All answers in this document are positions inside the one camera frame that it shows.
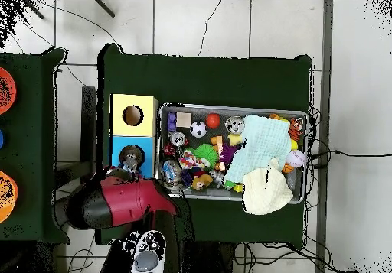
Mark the side table with green cloth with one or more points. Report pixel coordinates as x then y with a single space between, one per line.
36 163

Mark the white baseball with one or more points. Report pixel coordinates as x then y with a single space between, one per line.
295 158

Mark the red-orange round disc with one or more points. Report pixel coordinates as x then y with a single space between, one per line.
7 101

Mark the small clear bottle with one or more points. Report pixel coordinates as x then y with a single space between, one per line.
131 159

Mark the black and white soccer ball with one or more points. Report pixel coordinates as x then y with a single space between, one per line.
198 129

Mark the blue round object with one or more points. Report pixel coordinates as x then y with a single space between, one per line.
1 139

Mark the black metal leg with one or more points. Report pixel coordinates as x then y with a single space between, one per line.
104 8
33 9

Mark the crushed silver can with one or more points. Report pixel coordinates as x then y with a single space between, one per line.
177 138

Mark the purple spiky ball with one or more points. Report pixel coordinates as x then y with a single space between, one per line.
228 152

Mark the orange red ball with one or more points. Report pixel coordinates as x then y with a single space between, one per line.
213 121

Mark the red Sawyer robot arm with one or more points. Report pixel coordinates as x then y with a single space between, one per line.
128 199

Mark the wooden cube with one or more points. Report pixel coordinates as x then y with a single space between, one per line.
183 119

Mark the cream yellow cloth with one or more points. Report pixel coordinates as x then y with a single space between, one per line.
266 193

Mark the clear mesh bin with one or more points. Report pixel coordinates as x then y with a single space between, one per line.
245 110

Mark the wooden box with three holes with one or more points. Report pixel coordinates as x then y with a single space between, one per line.
119 123

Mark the orange round disc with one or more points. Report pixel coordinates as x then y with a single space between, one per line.
9 205

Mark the mint green cloth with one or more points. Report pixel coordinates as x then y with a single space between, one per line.
260 147

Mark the green spiky ball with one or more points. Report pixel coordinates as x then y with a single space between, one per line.
205 152

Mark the silver can with pull tab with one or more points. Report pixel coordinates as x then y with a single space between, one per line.
235 124

